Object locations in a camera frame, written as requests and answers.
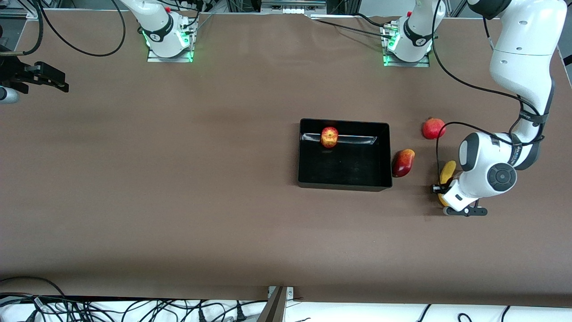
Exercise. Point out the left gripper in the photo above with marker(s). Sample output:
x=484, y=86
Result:
x=436, y=189

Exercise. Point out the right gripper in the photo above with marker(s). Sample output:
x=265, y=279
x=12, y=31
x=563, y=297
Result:
x=17, y=73

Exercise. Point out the yellow banana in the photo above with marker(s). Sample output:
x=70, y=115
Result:
x=448, y=172

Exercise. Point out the black plastic box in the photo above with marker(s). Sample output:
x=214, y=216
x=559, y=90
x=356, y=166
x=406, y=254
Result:
x=348, y=170

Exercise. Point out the red yellow apple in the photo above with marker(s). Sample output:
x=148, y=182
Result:
x=329, y=136

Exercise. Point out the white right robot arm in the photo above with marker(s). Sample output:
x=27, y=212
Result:
x=163, y=31

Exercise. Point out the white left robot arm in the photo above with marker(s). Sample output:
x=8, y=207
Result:
x=523, y=44

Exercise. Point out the red yellow mango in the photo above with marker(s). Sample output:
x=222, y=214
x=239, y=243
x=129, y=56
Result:
x=402, y=163

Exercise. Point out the red pomegranate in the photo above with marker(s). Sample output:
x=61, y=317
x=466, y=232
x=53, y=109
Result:
x=434, y=129

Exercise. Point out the grey power strip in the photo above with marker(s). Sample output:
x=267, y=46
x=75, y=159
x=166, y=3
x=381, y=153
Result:
x=292, y=6

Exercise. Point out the aluminium frame corner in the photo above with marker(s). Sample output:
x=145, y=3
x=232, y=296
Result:
x=31, y=13

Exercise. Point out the aluminium table edge bracket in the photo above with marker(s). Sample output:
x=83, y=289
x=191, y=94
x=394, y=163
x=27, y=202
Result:
x=277, y=308

